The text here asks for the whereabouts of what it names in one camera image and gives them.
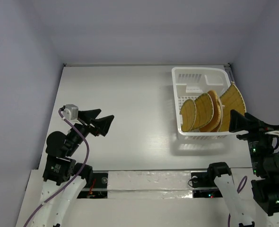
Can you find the small round bamboo plate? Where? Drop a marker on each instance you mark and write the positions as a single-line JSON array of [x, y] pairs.
[[188, 113]]

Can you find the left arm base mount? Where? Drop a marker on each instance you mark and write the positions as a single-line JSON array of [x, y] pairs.
[[97, 188]]

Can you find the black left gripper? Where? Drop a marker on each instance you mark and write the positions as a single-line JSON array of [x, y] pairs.
[[101, 124]]

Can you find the white foam strip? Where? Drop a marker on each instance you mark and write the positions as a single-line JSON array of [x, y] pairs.
[[149, 185]]

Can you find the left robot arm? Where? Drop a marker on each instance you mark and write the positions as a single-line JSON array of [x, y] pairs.
[[66, 171]]

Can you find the thick tan woven plate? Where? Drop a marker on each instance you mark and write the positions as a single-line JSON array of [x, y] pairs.
[[216, 121]]

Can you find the square bamboo woven plate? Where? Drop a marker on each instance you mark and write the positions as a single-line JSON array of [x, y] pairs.
[[231, 99]]

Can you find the white plastic dish rack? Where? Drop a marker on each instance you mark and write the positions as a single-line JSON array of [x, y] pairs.
[[189, 83]]

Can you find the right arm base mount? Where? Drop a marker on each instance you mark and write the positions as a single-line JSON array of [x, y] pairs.
[[202, 186]]

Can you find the medium round bamboo plate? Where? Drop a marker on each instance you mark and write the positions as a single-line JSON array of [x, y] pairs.
[[204, 111]]

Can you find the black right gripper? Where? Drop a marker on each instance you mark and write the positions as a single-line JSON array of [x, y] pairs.
[[259, 128]]

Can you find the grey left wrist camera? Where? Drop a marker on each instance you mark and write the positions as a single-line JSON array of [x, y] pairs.
[[70, 112]]

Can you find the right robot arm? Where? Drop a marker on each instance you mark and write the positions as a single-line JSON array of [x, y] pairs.
[[263, 141]]

